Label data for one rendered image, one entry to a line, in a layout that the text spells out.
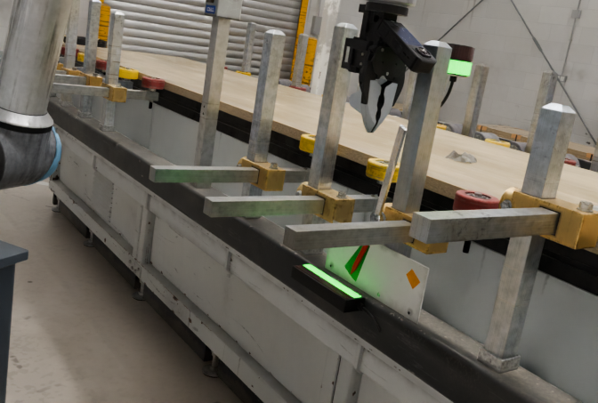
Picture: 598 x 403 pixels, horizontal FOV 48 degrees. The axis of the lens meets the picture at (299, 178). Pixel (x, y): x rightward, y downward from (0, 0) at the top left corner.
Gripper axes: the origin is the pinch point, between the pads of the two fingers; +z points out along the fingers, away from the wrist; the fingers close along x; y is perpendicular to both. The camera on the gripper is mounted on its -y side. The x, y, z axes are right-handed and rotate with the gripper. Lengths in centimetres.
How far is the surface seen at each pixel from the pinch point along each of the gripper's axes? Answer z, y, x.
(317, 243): 17.0, -8.9, 15.3
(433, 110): -4.1, -5.1, -8.1
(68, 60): 12, 195, -7
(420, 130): -0.6, -4.9, -6.1
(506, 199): 5.6, -25.1, -5.4
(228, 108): 12, 94, -26
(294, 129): 11, 58, -26
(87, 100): 24, 170, -8
